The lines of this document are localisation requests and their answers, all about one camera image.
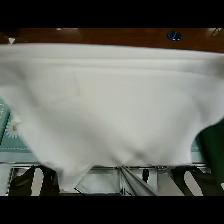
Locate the white garment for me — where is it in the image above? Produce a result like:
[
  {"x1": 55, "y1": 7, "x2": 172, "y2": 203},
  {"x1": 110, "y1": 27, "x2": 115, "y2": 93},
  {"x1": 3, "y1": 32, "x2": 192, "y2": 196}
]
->
[{"x1": 0, "y1": 43, "x2": 224, "y2": 193}]

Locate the blue round object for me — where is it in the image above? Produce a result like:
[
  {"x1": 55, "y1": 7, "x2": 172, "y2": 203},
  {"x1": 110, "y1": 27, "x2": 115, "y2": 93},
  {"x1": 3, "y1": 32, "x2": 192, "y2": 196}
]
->
[{"x1": 167, "y1": 31, "x2": 183, "y2": 43}]

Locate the silver frame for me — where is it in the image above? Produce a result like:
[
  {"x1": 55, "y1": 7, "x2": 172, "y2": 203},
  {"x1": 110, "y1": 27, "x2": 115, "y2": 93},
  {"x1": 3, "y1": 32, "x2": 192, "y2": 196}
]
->
[{"x1": 0, "y1": 161, "x2": 224, "y2": 197}]

